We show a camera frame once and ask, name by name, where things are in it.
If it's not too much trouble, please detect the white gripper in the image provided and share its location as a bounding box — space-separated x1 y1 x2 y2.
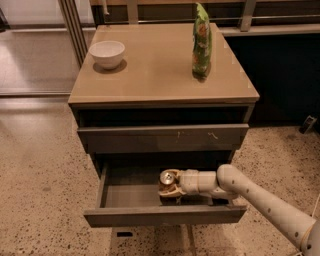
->
158 169 199 198

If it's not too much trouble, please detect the orange soda can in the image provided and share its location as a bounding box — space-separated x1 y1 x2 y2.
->
159 170 175 186

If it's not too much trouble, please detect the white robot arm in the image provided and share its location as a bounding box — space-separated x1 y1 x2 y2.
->
159 164 320 256

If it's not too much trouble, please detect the open middle drawer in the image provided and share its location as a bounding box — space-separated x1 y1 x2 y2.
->
84 164 246 227

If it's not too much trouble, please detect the closed top drawer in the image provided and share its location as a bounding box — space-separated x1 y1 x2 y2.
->
78 124 249 154

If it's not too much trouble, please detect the grey drawer cabinet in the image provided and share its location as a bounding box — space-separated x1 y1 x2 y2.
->
67 22 260 229

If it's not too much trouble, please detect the white ceramic bowl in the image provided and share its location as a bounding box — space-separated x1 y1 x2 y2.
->
89 41 125 69

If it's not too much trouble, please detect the green chip bag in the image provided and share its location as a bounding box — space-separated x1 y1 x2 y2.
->
192 3 212 77

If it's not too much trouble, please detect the metal railing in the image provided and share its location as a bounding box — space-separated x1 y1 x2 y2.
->
87 0 320 31

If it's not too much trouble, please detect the white cable on floor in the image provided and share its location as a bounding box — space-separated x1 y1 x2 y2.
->
309 193 320 218

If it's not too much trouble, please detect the small dark floor bracket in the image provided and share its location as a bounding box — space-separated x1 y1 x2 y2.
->
299 115 317 134

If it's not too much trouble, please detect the metal door frame post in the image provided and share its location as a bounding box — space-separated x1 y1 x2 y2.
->
57 0 87 68

